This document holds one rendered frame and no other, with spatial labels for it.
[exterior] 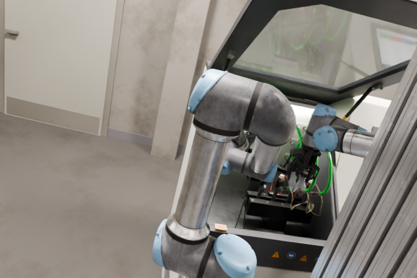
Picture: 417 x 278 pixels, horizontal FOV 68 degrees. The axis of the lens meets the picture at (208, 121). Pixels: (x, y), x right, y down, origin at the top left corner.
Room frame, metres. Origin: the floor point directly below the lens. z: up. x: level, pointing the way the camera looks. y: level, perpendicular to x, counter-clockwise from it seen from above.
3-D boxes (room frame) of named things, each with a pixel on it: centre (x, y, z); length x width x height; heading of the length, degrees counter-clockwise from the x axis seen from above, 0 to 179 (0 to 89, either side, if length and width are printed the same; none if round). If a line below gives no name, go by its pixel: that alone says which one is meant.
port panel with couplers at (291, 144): (1.67, -0.53, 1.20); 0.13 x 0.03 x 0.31; 99
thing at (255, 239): (1.14, -0.38, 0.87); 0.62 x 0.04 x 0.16; 99
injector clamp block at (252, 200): (1.39, -0.46, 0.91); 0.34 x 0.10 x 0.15; 99
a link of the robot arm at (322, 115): (1.07, -0.39, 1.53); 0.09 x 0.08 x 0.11; 48
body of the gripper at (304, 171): (1.06, -0.39, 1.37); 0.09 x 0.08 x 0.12; 10
